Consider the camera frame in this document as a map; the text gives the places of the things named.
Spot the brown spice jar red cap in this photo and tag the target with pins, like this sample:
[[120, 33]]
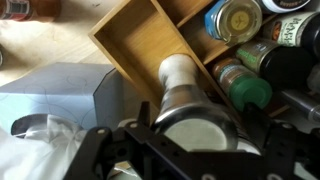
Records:
[[33, 9]]

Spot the wooden spice tray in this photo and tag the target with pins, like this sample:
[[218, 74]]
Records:
[[140, 40]]

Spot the gold lid jar blue label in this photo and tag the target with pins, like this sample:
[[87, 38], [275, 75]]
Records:
[[238, 20]]

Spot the black lid jar green label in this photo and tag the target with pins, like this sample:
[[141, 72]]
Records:
[[283, 65]]

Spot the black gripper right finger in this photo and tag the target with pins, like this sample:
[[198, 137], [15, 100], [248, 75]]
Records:
[[256, 126]]

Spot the white and steel salt shaker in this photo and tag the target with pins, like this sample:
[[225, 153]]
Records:
[[186, 100]]

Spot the pale blue tissue box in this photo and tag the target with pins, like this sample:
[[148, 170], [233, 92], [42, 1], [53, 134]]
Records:
[[50, 90]]

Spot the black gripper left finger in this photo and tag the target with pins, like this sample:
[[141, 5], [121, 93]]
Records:
[[144, 115]]

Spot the white tissue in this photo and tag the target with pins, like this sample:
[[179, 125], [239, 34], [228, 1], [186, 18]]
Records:
[[33, 153]]

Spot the silver metal cylinder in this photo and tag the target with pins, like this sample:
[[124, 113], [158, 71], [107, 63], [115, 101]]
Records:
[[300, 103]]

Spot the green lid spice jar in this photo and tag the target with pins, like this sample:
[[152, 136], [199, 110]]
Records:
[[248, 90]]

